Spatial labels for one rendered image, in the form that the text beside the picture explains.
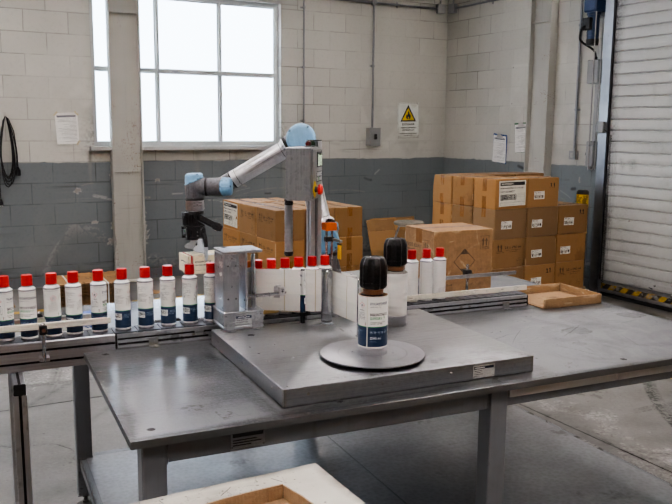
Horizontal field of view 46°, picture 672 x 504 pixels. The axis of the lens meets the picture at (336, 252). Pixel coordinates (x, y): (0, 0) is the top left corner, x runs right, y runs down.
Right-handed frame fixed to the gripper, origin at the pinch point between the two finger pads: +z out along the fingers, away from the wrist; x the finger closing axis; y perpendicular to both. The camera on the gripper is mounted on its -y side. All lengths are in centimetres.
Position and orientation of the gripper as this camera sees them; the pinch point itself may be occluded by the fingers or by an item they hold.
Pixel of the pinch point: (202, 258)
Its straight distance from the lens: 335.5
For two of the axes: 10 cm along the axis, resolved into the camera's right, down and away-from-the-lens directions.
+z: 0.1, 9.9, 1.6
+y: -8.8, 0.9, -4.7
